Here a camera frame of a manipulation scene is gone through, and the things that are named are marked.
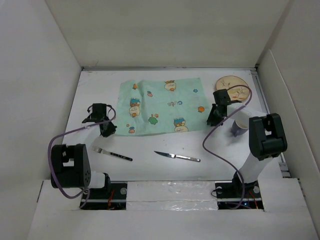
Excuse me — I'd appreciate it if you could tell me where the green cartoon print cloth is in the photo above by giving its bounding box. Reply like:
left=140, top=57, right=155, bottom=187
left=114, top=78, right=211, bottom=136

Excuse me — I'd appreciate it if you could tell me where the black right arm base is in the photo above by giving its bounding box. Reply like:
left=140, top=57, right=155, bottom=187
left=210, top=174, right=264, bottom=210

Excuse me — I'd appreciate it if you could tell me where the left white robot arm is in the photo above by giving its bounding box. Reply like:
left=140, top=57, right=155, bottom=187
left=47, top=112, right=116, bottom=192

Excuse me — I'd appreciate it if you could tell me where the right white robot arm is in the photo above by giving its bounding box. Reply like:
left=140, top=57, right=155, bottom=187
left=207, top=102, right=288, bottom=197

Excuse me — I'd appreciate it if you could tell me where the purple mug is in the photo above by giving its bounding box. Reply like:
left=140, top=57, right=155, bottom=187
left=231, top=120, right=249, bottom=137

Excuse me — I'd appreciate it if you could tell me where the round bird pattern plate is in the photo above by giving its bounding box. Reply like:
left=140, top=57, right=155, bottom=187
left=215, top=75, right=250, bottom=102

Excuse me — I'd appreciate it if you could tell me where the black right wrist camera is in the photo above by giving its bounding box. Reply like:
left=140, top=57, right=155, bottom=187
left=213, top=89, right=231, bottom=106

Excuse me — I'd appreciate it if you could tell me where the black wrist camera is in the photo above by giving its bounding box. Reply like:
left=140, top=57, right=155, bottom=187
left=87, top=103, right=107, bottom=123
left=213, top=89, right=231, bottom=106

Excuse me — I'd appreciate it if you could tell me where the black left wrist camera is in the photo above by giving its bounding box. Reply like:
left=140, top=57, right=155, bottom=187
left=87, top=103, right=107, bottom=123

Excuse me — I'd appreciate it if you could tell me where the fork with black handle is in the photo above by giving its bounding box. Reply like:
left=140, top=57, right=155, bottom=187
left=92, top=146, right=133, bottom=162

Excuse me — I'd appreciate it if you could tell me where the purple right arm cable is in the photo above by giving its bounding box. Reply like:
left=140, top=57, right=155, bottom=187
left=202, top=85, right=253, bottom=210

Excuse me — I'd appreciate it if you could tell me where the knife with patterned handle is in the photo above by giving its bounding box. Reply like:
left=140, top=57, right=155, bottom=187
left=154, top=151, right=201, bottom=163

